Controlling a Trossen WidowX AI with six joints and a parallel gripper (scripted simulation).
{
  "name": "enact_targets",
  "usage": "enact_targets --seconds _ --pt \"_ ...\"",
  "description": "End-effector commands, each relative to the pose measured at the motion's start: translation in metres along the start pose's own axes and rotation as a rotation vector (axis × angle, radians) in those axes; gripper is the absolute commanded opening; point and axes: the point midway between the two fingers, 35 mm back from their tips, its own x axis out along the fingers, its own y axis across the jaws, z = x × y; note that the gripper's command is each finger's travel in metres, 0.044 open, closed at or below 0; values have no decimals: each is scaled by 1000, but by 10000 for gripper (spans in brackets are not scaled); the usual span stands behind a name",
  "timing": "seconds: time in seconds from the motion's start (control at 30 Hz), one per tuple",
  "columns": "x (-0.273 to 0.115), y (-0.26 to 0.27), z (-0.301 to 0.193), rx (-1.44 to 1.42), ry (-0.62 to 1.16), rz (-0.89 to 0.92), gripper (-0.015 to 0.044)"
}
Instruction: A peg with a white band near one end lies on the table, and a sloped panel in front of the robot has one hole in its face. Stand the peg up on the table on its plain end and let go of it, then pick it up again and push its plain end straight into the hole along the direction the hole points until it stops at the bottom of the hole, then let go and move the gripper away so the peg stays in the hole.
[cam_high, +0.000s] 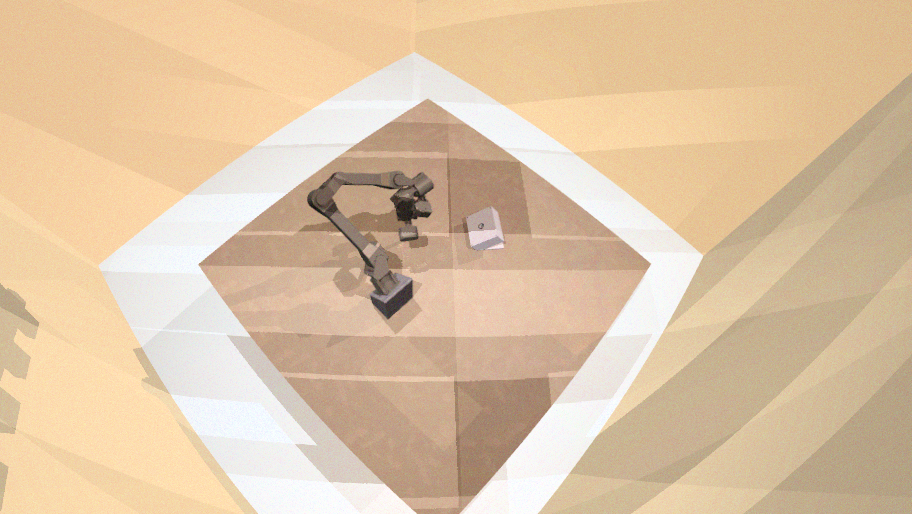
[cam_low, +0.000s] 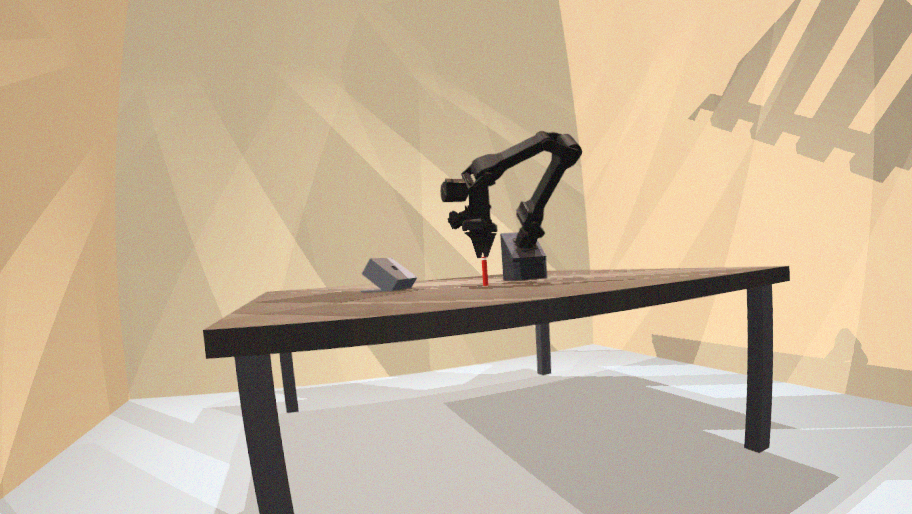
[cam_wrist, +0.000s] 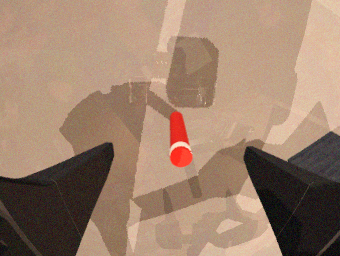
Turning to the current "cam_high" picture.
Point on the light grey flat panel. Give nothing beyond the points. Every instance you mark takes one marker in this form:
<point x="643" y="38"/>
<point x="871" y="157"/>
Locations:
<point x="485" y="230"/>

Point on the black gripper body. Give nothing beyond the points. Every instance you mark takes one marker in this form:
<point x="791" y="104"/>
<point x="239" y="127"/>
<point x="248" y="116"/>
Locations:
<point x="410" y="232"/>

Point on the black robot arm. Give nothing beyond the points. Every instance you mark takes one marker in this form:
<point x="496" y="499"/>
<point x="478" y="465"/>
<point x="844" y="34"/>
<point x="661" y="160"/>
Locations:
<point x="374" y="256"/>

